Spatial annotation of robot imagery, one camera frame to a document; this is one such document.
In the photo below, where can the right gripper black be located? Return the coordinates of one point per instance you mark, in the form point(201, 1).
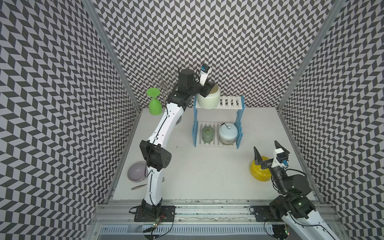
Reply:
point(266, 164)

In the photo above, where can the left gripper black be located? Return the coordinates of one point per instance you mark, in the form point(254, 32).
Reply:
point(206, 88)

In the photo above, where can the cream canister brown lid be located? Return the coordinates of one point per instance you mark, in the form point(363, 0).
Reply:
point(212, 100)

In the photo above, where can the yellow patterned tea canister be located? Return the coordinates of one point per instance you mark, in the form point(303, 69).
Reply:
point(263, 175)

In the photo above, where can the blue white two-tier shelf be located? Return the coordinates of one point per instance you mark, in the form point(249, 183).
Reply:
point(226, 103)

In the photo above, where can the light blue tea canister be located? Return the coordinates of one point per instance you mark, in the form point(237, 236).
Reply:
point(228, 133)

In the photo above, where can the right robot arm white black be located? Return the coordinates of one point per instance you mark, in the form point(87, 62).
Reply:
point(292, 205)

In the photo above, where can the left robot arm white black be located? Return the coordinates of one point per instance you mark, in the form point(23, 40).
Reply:
point(154, 149)

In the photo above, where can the small green tea canister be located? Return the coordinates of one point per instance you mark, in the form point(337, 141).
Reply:
point(208, 134)

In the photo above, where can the green plastic wine glass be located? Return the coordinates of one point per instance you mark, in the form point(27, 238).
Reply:
point(155, 106)

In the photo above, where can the lilac plastic bowl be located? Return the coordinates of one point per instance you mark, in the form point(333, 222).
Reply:
point(137, 172)

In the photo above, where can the silver metal fork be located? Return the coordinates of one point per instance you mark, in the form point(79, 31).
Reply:
point(138, 187)

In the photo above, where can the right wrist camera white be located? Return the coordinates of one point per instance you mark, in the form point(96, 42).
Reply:
point(280, 159)

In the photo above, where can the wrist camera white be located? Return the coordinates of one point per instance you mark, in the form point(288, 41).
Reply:
point(204, 73)
point(280, 159)

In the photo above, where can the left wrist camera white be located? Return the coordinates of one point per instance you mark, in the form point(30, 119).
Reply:
point(204, 73)

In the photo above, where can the chrome wire cup stand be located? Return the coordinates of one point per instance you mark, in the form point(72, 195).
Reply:
point(164, 83)

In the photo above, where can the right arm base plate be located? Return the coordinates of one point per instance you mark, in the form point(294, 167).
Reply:
point(268, 213)

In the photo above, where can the aluminium front rail frame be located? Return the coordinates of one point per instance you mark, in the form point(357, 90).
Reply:
point(198, 218)

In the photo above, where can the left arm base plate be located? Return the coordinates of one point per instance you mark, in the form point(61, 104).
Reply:
point(150, 214)

